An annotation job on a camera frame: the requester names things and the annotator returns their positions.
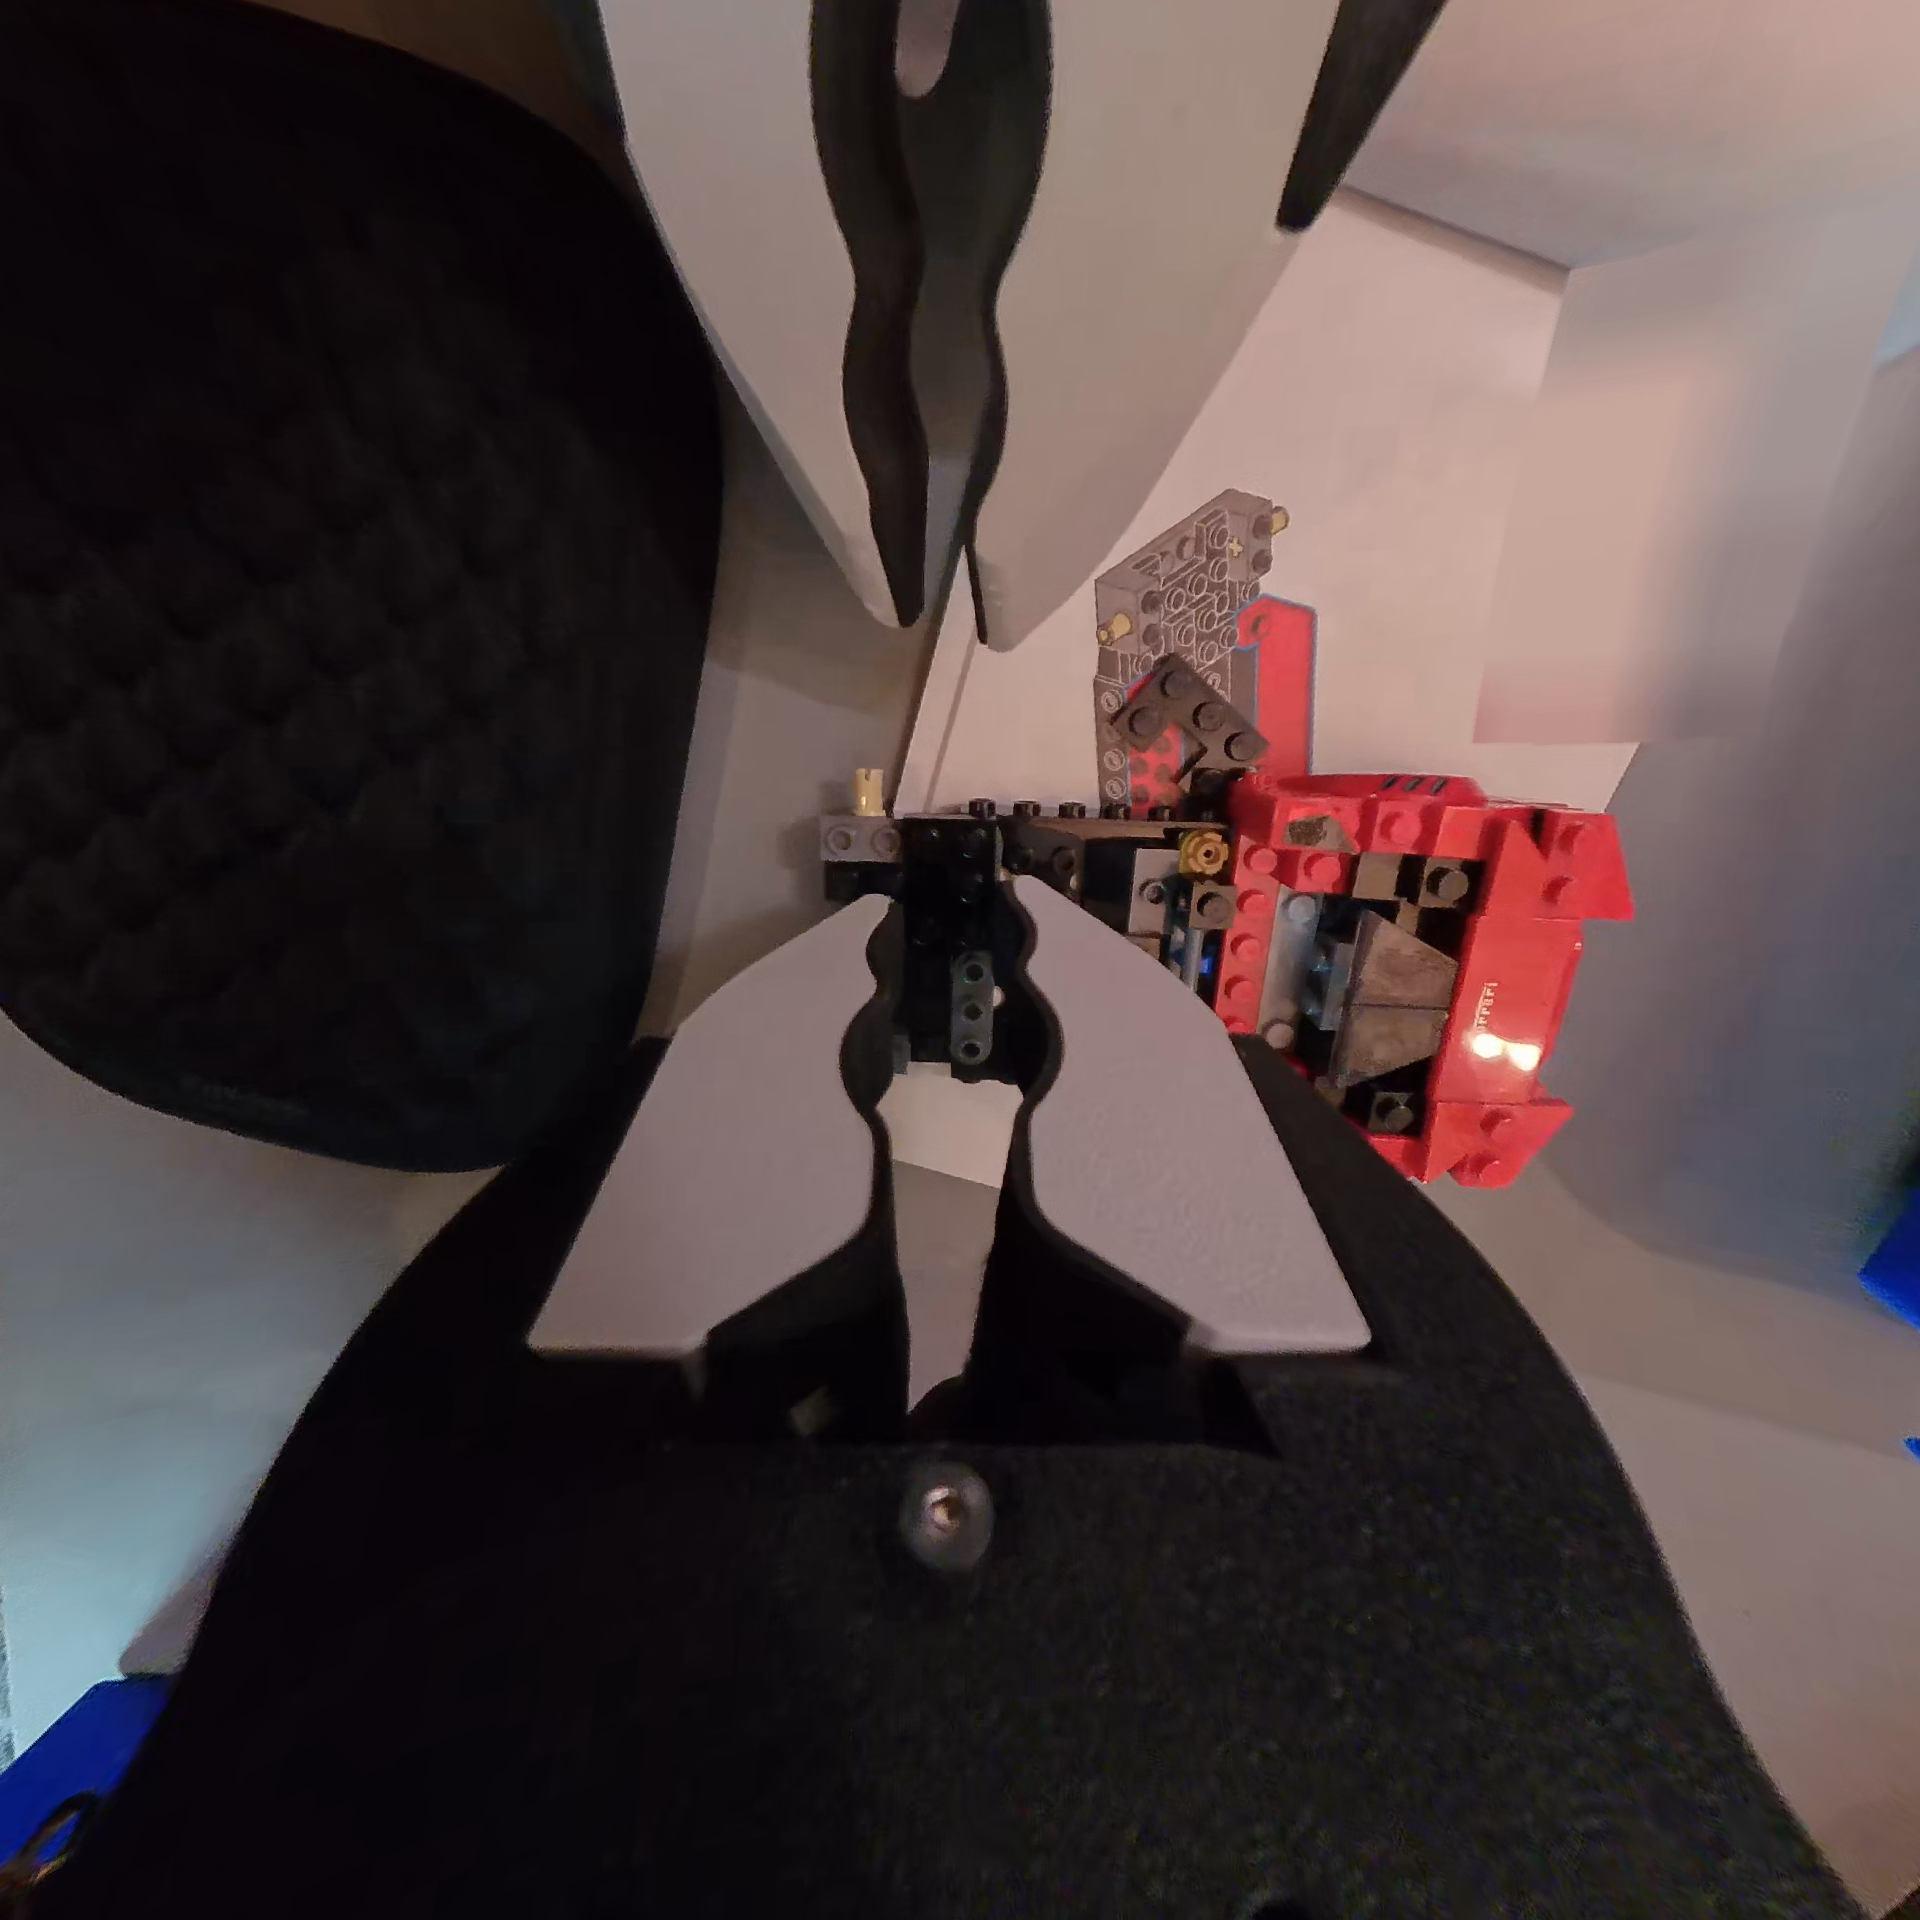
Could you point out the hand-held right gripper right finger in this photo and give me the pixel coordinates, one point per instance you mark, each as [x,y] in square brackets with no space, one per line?
[1188,1201]

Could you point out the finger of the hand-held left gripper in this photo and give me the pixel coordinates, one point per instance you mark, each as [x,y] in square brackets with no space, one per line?
[735,210]
[1159,241]

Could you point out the blue plastic bin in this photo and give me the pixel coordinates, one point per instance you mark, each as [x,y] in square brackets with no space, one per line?
[1898,1261]
[59,1817]

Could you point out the black quilted chair seat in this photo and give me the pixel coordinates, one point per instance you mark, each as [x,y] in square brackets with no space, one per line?
[302,602]

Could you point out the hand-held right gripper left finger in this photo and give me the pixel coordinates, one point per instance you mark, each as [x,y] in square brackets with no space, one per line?
[707,1201]

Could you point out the lego instruction booklet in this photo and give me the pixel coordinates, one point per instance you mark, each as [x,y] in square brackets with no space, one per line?
[1411,453]

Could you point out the red and black lego car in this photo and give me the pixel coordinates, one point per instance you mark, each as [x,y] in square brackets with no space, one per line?
[1383,962]

